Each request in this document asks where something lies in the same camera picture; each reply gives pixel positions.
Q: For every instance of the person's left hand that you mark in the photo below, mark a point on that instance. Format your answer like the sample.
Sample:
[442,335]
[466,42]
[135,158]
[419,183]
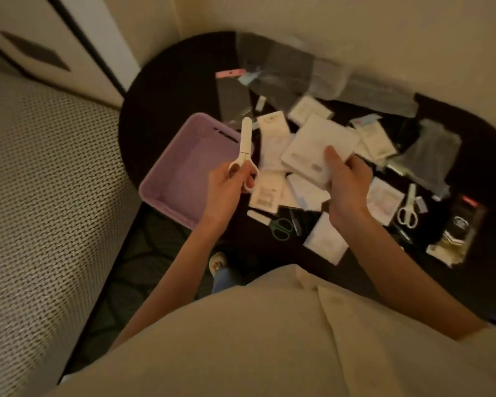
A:
[223,194]

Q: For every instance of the person's right hand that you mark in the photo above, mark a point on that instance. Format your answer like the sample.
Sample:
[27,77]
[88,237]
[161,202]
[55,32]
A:
[349,190]

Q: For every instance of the person's left fingers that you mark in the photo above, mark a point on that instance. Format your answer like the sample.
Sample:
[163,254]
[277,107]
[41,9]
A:
[250,181]

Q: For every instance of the person's right thumb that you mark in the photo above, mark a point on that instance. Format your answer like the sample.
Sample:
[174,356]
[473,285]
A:
[334,161]

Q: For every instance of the white box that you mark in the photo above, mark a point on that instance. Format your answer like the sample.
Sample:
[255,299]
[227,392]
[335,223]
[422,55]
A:
[314,146]

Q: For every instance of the white capped scissors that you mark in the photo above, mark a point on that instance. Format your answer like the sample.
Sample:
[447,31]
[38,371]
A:
[245,140]

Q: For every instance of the person's right forearm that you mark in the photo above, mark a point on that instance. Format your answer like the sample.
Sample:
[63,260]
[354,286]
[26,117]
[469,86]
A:
[401,268]

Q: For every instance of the person's left forearm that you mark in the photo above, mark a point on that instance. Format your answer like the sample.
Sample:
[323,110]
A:
[173,272]

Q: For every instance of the white barcode packet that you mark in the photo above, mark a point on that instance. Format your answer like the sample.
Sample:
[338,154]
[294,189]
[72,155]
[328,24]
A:
[266,190]

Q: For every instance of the white flat packet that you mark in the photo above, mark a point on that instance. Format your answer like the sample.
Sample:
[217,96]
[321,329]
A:
[308,194]

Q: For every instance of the blue header white packet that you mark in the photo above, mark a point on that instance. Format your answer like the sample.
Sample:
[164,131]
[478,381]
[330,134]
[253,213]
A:
[374,138]

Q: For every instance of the white square packet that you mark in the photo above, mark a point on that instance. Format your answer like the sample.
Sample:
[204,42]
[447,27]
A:
[314,108]

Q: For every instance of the black pen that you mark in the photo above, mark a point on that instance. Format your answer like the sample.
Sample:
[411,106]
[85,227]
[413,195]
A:
[295,222]

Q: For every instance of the white tag packet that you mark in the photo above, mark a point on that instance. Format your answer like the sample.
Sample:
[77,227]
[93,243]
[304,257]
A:
[273,124]

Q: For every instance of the pink print white packet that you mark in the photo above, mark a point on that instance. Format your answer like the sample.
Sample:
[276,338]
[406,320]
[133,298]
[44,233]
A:
[384,200]

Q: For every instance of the purple plastic basket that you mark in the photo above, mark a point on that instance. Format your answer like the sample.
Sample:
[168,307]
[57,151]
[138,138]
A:
[181,177]

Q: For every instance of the grey clear plastic bag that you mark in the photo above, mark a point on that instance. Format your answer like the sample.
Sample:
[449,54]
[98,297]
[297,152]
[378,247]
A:
[380,97]

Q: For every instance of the white tissue packet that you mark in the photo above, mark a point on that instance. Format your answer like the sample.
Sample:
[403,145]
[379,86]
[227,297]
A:
[325,240]

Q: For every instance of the beige shoe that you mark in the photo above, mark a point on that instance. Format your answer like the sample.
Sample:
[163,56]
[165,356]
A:
[217,262]

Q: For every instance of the pink topped clear sleeve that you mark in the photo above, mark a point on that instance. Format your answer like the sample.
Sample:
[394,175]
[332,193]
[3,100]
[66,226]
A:
[231,95]

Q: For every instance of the grey zip bag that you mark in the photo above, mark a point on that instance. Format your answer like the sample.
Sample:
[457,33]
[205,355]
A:
[432,157]

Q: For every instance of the blue trouser leg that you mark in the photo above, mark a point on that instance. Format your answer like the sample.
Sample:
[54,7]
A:
[225,281]

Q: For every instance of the large clear plastic bag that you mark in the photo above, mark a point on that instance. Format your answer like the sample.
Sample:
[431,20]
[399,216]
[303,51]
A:
[289,66]

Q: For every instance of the black round table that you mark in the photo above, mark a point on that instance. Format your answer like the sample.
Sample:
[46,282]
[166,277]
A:
[169,90]

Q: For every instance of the black packet with label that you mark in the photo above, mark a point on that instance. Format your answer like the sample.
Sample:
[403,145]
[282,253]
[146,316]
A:
[459,229]

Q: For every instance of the beige shirt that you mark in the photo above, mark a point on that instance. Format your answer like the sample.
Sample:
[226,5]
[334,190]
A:
[281,347]

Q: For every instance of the woven cover bed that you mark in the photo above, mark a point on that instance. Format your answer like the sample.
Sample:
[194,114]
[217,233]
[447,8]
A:
[41,210]

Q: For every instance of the white cabinet door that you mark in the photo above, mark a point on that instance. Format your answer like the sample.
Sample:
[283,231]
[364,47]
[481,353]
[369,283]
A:
[45,41]

